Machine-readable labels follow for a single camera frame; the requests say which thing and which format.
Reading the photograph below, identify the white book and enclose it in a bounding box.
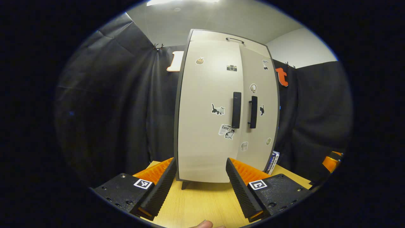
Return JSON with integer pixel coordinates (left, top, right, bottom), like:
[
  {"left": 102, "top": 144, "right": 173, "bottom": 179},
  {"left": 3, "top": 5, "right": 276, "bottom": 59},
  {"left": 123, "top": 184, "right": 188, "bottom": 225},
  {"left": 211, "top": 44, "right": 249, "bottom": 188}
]
[{"left": 265, "top": 155, "right": 275, "bottom": 175}]

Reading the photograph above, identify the blue grey book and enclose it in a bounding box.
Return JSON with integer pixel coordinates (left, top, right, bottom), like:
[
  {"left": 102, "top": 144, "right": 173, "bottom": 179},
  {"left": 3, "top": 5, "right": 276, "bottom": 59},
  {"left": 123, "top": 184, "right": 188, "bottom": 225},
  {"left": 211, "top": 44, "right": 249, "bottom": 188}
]
[{"left": 271, "top": 151, "right": 281, "bottom": 173}]

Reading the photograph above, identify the black backdrop cloth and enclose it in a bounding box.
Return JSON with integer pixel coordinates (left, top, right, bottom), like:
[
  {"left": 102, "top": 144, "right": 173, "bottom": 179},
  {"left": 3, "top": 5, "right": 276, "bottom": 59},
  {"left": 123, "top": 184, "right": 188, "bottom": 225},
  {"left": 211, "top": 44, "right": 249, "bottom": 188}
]
[{"left": 54, "top": 13, "right": 353, "bottom": 190}]

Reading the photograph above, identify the white shoe cabinet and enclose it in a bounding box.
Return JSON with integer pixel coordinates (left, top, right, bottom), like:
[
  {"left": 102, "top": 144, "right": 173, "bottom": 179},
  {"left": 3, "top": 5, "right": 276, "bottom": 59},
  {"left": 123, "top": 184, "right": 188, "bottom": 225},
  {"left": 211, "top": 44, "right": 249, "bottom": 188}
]
[{"left": 173, "top": 29, "right": 281, "bottom": 190}]

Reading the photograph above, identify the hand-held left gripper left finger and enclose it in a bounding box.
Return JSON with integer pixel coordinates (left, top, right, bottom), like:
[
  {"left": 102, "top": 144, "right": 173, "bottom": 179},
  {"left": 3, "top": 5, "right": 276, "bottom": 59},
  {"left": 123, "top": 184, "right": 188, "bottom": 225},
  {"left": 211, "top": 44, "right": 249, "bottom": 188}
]
[{"left": 90, "top": 157, "right": 177, "bottom": 221}]

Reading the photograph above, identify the white shoe cabinet door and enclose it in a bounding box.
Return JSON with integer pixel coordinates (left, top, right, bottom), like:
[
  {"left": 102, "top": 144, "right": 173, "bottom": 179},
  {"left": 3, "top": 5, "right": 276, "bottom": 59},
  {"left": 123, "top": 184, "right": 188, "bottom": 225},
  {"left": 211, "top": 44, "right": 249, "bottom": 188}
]
[
  {"left": 177, "top": 41, "right": 245, "bottom": 183},
  {"left": 236, "top": 46, "right": 279, "bottom": 173}
]

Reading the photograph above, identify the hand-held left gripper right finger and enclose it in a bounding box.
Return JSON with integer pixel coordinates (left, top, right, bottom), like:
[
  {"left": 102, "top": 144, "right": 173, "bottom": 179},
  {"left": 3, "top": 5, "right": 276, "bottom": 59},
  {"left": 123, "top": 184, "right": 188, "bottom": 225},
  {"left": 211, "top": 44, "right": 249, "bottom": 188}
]
[{"left": 226, "top": 157, "right": 312, "bottom": 223}]

